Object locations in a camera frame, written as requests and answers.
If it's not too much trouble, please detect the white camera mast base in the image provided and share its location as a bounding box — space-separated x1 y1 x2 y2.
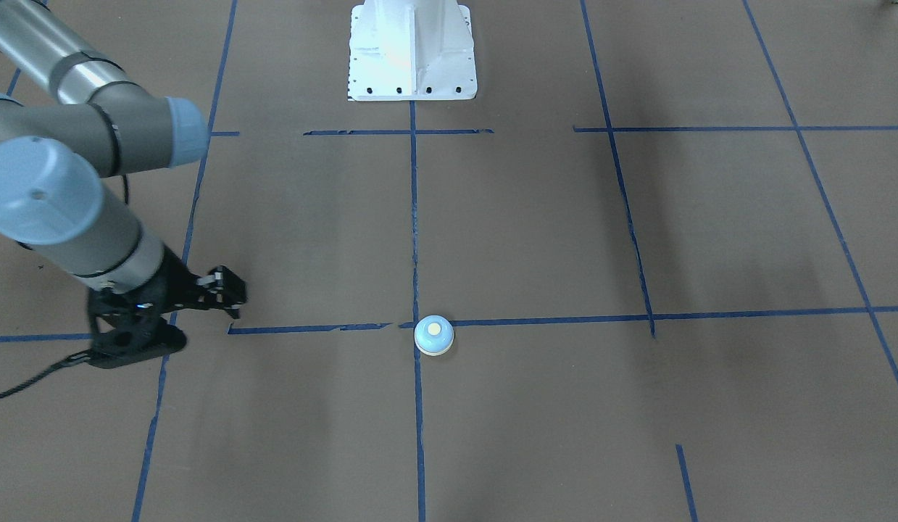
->
347 1 478 102

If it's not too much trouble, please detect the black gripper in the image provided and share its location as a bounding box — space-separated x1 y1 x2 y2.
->
85 247 249 369

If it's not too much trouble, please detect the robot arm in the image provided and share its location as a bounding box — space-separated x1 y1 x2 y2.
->
0 1 247 371

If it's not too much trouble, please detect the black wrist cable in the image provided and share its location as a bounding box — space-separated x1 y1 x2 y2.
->
0 349 94 404

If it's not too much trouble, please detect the brown paper table cover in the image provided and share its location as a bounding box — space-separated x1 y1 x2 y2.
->
0 1 898 521

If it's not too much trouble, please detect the blue and white bell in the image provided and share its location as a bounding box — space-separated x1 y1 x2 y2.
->
413 315 455 356

